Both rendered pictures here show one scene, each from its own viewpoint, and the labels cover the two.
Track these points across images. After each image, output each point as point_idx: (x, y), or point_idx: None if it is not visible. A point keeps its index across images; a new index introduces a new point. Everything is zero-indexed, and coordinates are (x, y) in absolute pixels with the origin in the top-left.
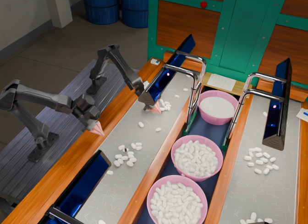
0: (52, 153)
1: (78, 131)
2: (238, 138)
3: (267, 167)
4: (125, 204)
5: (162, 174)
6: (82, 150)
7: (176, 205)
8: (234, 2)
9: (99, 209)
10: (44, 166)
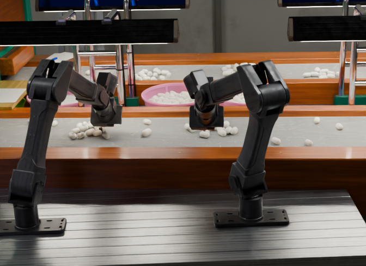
0: None
1: (186, 203)
2: (127, 81)
3: (160, 72)
4: (281, 118)
5: None
6: (240, 149)
7: None
8: None
9: (303, 128)
10: (285, 204)
